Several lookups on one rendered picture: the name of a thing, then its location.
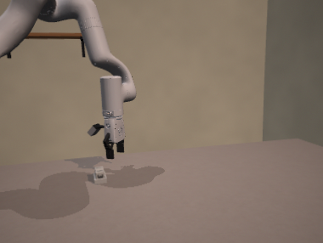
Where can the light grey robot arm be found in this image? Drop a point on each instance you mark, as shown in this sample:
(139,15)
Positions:
(21,15)

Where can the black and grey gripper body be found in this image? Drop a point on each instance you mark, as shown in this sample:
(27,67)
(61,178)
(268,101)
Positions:
(115,127)

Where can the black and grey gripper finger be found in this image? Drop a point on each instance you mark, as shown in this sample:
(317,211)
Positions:
(108,148)
(120,146)

